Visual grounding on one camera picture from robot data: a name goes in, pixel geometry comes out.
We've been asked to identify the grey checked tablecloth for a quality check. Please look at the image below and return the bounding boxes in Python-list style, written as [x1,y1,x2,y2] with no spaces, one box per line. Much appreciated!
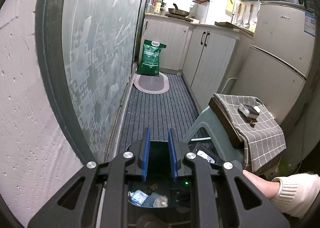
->
[213,93,286,174]

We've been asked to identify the person right hand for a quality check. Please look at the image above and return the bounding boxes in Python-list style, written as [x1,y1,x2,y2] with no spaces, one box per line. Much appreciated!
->
[242,170,280,200]

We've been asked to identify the silver refrigerator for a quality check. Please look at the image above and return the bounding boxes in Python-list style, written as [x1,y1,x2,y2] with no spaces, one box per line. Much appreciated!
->
[231,2,317,124]

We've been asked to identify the white kitchen cabinet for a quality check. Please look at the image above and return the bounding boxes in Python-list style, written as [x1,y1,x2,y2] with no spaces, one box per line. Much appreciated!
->
[142,13,253,112]

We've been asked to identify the blue striped floor mat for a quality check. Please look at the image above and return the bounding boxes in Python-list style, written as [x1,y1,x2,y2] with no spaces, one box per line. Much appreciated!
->
[106,74,199,161]

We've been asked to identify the condiment bottles group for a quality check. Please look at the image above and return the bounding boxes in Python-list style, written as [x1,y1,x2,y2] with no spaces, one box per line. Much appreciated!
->
[145,0,167,16]

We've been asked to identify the teal plastic trash bin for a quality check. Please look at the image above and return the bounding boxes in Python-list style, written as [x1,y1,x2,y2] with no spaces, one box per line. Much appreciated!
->
[126,140,193,209]

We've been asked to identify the black tissue pack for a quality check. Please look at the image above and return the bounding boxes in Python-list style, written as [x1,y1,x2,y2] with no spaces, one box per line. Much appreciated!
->
[238,103,260,119]

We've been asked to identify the oval grey pink mat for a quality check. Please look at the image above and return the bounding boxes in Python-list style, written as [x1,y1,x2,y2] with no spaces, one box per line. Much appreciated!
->
[133,72,170,94]

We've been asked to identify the white sleeve forearm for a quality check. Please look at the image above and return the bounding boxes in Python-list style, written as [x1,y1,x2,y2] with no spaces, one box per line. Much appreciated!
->
[271,173,319,219]

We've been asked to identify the frying pan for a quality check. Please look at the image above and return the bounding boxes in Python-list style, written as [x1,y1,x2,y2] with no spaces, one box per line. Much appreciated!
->
[168,3,189,18]

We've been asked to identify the blue white plastic wrapper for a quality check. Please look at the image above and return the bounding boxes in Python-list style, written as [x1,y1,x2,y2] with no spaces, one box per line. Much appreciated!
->
[129,190,149,206]

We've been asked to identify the frosted patterned sliding door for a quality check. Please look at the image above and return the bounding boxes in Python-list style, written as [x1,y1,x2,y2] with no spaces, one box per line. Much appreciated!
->
[35,0,146,163]

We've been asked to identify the green rice bag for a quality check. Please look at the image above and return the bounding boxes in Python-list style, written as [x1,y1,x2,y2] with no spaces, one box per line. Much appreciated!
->
[137,39,167,77]

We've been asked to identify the wooden cutting board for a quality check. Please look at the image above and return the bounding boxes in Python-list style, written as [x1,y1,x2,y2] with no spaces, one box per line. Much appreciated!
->
[215,21,240,29]

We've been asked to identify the white plastic bag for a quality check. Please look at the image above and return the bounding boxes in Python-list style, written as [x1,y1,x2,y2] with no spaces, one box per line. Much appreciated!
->
[152,195,169,208]

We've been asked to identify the brown ginger piece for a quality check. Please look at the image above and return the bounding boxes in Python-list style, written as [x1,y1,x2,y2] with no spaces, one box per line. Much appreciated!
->
[148,183,159,192]

